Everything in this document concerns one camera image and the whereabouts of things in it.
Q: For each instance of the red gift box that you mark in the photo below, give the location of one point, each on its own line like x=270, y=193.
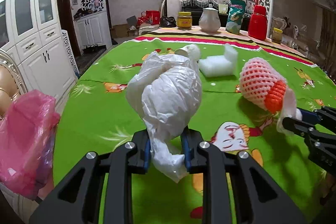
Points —
x=152, y=18

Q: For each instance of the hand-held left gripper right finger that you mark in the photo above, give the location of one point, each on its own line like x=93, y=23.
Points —
x=185, y=153

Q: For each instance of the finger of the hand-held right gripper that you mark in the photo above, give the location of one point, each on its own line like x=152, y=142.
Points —
x=296, y=124
x=309, y=115

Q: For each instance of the white paper cup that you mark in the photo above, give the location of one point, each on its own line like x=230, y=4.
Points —
x=191, y=52

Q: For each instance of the orange foam fruit net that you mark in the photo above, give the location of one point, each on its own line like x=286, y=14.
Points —
x=275, y=96

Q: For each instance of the green snack bag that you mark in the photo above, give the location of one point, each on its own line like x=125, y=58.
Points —
x=236, y=16

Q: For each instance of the white shoe cabinet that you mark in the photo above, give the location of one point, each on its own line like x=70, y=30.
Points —
x=92, y=27

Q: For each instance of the pink foam fruit net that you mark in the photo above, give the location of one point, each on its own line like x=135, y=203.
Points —
x=256, y=79

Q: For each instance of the white plastic bag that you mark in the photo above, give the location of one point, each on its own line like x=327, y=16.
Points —
x=168, y=92

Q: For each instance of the white blue printed panel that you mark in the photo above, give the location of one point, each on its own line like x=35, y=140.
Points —
x=69, y=50

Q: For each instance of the pink plastic bag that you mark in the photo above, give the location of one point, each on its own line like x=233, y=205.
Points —
x=26, y=134

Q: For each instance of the yellow lidded jar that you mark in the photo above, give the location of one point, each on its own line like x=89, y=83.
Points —
x=185, y=20

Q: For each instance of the white ceramic jug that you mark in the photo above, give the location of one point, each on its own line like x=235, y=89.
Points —
x=209, y=19

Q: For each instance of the ornate cream padded chair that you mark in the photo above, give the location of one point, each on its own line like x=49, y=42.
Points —
x=5, y=87

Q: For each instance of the white foam packing piece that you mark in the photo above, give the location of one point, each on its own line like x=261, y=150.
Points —
x=215, y=67

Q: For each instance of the tall white glass-door cabinet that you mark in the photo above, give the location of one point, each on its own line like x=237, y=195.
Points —
x=44, y=29

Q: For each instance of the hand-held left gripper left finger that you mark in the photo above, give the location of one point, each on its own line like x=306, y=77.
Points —
x=147, y=158

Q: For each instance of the white foam fruit net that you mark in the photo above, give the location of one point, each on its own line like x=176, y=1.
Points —
x=288, y=106

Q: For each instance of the small yellow-lid glass jar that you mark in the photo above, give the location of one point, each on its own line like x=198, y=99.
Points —
x=277, y=35

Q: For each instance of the brown cardboard box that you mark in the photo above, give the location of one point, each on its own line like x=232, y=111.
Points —
x=122, y=29

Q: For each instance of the dark wooden door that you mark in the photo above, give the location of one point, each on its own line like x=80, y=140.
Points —
x=64, y=16

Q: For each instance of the row of dark shoes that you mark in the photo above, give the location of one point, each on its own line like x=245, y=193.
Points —
x=92, y=48

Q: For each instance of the ornate cream sofa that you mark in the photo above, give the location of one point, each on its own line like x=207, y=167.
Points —
x=296, y=32

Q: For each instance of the red thermos flask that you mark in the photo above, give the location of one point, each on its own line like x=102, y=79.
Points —
x=258, y=23

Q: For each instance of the green printed tablecloth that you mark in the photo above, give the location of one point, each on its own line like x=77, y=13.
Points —
x=105, y=113

